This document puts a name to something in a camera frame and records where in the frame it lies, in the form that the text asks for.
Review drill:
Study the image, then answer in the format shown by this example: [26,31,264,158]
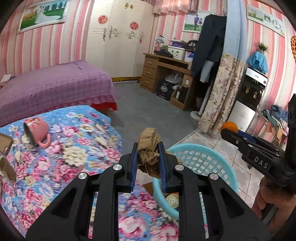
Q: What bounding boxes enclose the brown phone case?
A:
[0,133,13,155]

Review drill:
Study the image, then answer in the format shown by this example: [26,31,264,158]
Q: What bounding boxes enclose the orange plastic ball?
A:
[220,121,239,133]

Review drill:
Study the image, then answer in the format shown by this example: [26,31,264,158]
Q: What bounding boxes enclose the black hanging coat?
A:
[191,15,227,77]

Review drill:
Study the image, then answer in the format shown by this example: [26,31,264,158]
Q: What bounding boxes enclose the wooden desk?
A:
[140,53,195,110]

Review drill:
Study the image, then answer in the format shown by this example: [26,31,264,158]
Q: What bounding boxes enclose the white tape roll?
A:
[166,193,179,209]

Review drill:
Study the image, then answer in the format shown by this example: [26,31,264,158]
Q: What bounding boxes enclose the floral blue pink bedsheet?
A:
[1,105,179,240]

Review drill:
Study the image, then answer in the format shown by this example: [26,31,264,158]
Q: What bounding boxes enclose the brown paper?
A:
[137,127,183,179]

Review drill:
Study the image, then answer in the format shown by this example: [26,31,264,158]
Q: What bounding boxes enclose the pink right curtain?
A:
[152,0,230,15]

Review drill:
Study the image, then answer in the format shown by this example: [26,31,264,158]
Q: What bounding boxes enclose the small framed couple photo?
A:
[182,11,216,33]

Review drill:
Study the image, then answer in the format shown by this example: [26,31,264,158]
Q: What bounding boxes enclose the purple dotted bed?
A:
[1,61,117,126]

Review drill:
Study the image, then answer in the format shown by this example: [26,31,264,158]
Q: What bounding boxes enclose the framed wedding photo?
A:
[17,1,70,34]

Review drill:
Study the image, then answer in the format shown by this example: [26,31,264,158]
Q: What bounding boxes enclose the water dispenser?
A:
[227,67,268,132]

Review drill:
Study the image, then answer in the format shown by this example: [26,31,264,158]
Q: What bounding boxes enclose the floral door curtain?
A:
[198,53,244,135]

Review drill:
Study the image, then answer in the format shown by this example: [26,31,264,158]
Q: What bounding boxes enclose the teal plastic laundry basket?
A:
[152,143,238,220]

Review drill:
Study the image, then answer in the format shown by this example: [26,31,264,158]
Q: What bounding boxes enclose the person's right hand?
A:
[252,177,295,234]

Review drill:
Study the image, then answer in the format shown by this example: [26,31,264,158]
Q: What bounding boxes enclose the pink metal mug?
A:
[23,116,51,148]

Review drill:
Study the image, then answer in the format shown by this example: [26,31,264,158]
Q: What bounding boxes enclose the brown cardboard tube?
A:
[0,155,16,183]

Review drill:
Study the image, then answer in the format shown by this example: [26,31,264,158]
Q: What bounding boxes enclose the white wardrobe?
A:
[85,1,154,78]

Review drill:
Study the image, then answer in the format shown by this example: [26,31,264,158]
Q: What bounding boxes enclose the white storage box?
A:
[167,46,186,61]

